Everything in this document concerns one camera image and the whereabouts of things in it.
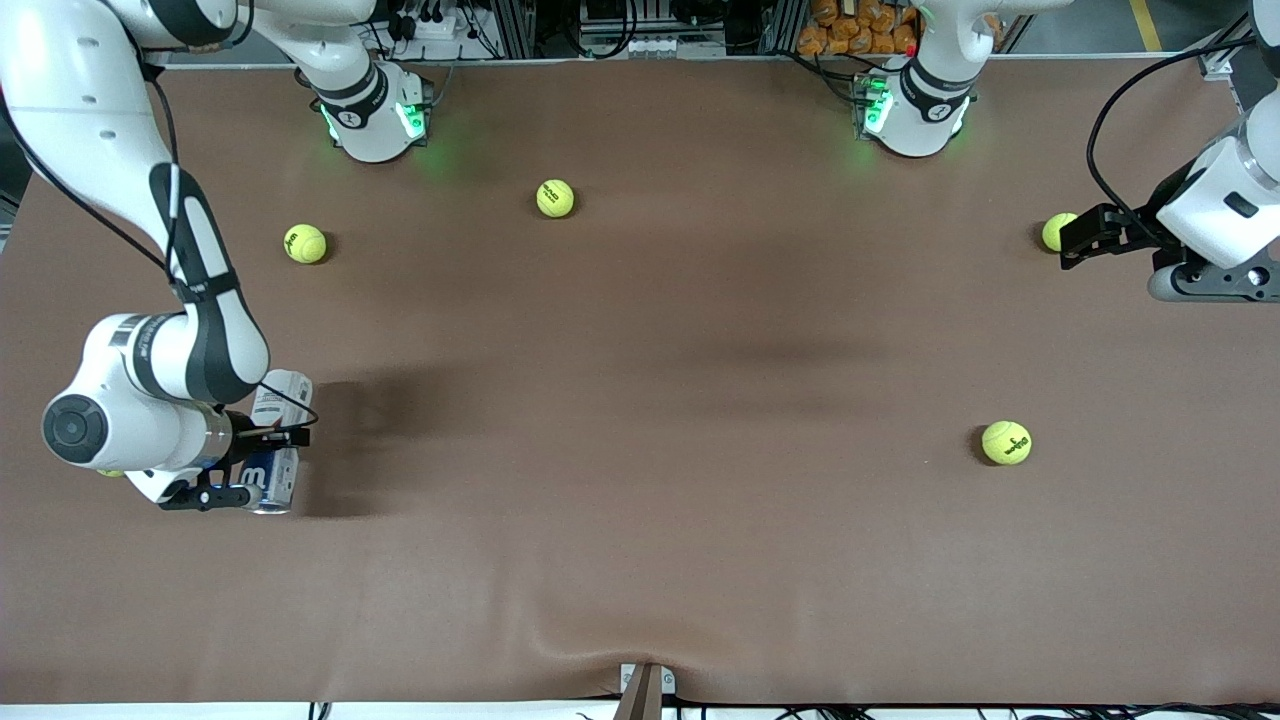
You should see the white blue tennis can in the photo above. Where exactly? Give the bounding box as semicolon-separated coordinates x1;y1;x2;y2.
240;369;314;516

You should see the pile of orange objects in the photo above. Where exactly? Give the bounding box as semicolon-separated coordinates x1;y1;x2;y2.
795;0;921;56

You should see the brown table cover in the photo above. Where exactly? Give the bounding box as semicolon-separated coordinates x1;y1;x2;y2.
0;58;1280;706

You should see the white power strip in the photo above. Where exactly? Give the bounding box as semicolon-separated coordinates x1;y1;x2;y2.
385;0;471;41

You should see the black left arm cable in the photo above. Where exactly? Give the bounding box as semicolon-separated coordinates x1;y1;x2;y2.
1087;35;1261;246

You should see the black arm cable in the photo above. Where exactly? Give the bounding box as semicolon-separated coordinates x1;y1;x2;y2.
0;60;321;433
1087;35;1261;246

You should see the aluminium frame profile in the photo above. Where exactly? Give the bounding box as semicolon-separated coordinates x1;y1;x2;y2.
1195;30;1261;81
495;0;541;59
765;0;809;56

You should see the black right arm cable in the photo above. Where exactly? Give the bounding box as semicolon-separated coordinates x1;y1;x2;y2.
0;60;321;433

